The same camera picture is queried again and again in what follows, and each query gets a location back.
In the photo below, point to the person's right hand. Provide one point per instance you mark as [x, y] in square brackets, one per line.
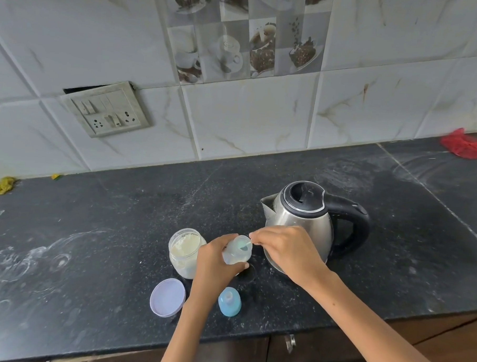
[294, 254]

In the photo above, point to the person's left hand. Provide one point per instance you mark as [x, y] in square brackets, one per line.
[209, 270]

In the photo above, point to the person's left thumb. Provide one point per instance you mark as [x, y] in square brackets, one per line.
[240, 267]

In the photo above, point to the person's right thumb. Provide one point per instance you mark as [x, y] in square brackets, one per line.
[261, 243]

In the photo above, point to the clear baby bottle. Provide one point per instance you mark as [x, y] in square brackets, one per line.
[237, 254]

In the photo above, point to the small light blue spoon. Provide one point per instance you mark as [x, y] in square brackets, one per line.
[244, 246]

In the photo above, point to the person's left forearm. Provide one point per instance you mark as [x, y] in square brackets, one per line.
[178, 334]

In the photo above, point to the person's right forearm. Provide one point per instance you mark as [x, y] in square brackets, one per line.
[366, 330]

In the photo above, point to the blue baby bottle cap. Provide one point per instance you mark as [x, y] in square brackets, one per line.
[229, 303]

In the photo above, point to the clear jar of white powder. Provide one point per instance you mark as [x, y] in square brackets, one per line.
[184, 253]

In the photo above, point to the lilac round jar lid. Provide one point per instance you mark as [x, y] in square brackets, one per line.
[167, 298]

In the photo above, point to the brown wooden cabinet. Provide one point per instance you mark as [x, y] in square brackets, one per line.
[235, 354]

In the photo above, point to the red cloth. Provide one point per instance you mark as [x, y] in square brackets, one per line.
[465, 145]

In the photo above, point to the yellow crumpled cloth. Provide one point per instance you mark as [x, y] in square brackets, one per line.
[1, 186]

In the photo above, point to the grey wall switch socket plate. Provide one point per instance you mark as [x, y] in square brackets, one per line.
[107, 110]

